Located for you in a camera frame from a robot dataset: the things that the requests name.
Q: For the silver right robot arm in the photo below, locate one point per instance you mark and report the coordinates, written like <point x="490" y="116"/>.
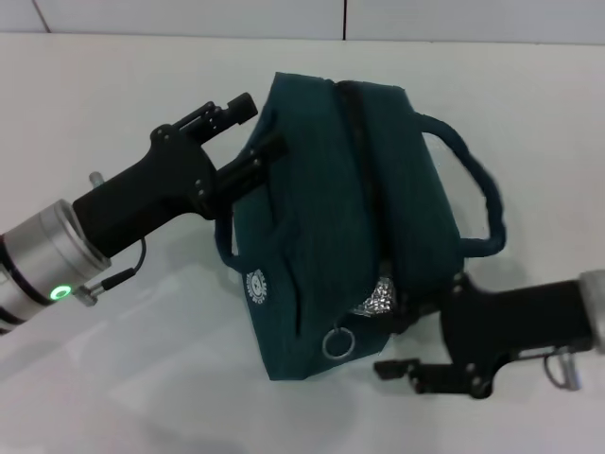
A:
<point x="594" y="302"/>

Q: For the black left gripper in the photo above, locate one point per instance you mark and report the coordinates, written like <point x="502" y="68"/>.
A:
<point x="156" y="189"/>

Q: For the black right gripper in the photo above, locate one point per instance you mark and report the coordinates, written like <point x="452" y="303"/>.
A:
<point x="510" y="317"/>

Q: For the dark teal fabric bag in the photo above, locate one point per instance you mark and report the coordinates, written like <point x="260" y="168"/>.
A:
<point x="321" y="227"/>

